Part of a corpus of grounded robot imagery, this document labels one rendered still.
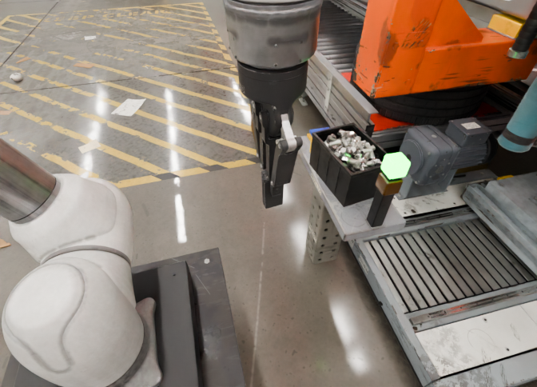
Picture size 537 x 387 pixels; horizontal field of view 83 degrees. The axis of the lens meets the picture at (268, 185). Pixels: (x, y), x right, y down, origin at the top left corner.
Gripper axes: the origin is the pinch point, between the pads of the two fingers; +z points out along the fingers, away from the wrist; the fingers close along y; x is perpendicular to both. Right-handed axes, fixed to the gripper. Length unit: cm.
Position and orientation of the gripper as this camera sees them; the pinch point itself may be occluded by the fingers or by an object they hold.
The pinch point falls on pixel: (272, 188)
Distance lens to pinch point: 46.1
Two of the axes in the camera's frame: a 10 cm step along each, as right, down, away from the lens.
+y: 3.3, 6.8, -6.6
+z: 0.1, 6.9, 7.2
